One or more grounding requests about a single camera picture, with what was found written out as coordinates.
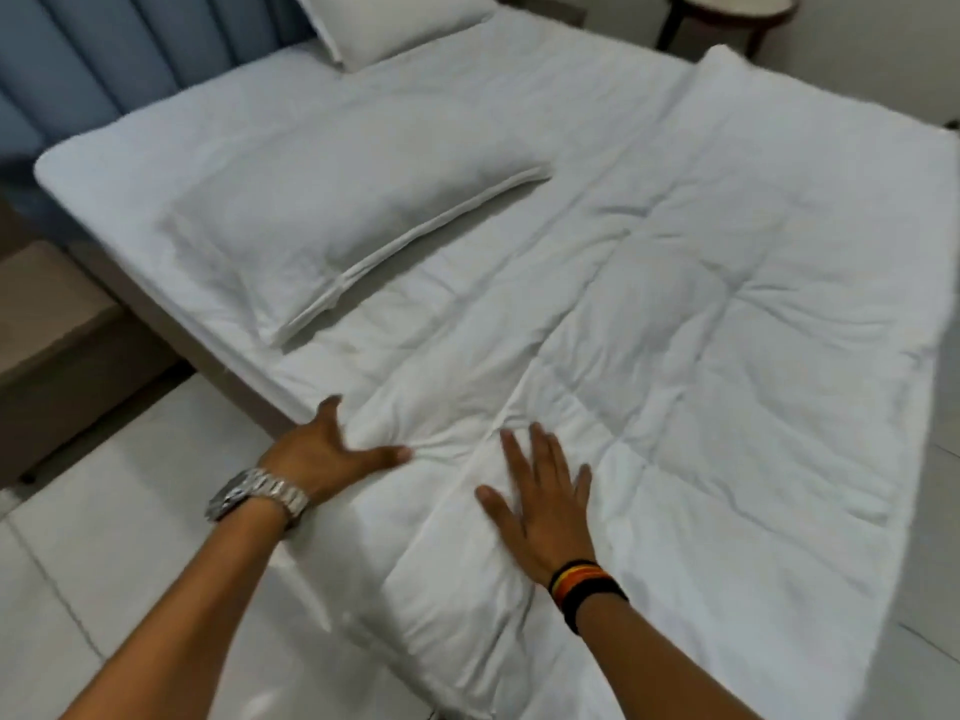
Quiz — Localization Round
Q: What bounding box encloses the person's right forearm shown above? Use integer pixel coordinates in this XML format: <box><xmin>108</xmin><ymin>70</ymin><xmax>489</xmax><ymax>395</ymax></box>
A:
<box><xmin>573</xmin><ymin>592</ymin><xmax>763</xmax><ymax>720</ymax></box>

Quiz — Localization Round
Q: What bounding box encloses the blue padded headboard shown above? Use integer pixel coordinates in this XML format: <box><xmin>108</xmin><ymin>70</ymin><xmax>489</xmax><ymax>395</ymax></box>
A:
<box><xmin>0</xmin><ymin>0</ymin><xmax>333</xmax><ymax>199</ymax></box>

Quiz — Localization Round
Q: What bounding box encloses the small white pillow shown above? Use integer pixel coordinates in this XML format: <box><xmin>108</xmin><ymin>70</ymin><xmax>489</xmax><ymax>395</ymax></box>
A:
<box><xmin>290</xmin><ymin>0</ymin><xmax>501</xmax><ymax>73</ymax></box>

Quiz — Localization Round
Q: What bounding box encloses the person's left hand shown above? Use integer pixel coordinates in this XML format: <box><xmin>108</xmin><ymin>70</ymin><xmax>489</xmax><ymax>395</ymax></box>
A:
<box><xmin>258</xmin><ymin>395</ymin><xmax>414</xmax><ymax>511</ymax></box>

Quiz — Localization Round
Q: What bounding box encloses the black wristband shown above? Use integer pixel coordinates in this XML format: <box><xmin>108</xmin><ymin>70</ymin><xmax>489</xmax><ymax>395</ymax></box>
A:
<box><xmin>558</xmin><ymin>575</ymin><xmax>630</xmax><ymax>637</ymax></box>

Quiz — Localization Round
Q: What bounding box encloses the large white pillow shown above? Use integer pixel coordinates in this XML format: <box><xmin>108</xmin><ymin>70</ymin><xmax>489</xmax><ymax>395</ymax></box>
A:
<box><xmin>156</xmin><ymin>112</ymin><xmax>555</xmax><ymax>350</ymax></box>

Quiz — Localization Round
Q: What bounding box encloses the striped wristband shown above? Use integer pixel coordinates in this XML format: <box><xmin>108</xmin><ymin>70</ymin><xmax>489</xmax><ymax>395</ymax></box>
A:
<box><xmin>546</xmin><ymin>559</ymin><xmax>610</xmax><ymax>602</ymax></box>

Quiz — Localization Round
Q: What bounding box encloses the white sheeted mattress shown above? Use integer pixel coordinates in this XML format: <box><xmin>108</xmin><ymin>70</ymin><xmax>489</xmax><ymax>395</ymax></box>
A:
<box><xmin>33</xmin><ymin>3</ymin><xmax>710</xmax><ymax>417</ymax></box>

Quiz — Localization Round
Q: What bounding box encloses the beige upholstered bench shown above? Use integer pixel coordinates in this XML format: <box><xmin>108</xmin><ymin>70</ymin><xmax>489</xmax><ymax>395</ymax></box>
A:
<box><xmin>0</xmin><ymin>239</ymin><xmax>198</xmax><ymax>490</ymax></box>

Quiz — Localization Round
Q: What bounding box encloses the round dark wooden side table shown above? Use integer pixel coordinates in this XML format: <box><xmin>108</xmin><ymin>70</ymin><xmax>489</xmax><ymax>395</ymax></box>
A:
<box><xmin>655</xmin><ymin>0</ymin><xmax>801</xmax><ymax>62</ymax></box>

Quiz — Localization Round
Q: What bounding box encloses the white quilted duvet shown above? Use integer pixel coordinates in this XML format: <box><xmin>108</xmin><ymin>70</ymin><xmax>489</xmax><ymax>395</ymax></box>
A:
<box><xmin>277</xmin><ymin>44</ymin><xmax>950</xmax><ymax>720</ymax></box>

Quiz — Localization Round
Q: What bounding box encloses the person's left forearm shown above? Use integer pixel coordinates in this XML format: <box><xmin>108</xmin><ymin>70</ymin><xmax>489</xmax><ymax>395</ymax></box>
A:
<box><xmin>63</xmin><ymin>493</ymin><xmax>295</xmax><ymax>720</ymax></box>

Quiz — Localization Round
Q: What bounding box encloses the silver metal wristwatch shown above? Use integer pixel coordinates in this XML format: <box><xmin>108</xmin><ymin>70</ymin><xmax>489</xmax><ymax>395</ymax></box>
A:
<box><xmin>206</xmin><ymin>466</ymin><xmax>311</xmax><ymax>530</ymax></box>

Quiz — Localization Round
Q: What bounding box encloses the person's right hand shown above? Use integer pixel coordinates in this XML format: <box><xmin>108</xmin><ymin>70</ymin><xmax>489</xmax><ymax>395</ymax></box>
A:
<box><xmin>474</xmin><ymin>422</ymin><xmax>598</xmax><ymax>589</ymax></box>

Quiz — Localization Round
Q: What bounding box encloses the beige bed base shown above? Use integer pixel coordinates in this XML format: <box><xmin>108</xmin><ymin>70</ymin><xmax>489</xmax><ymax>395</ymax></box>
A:
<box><xmin>66</xmin><ymin>238</ymin><xmax>303</xmax><ymax>437</ymax></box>

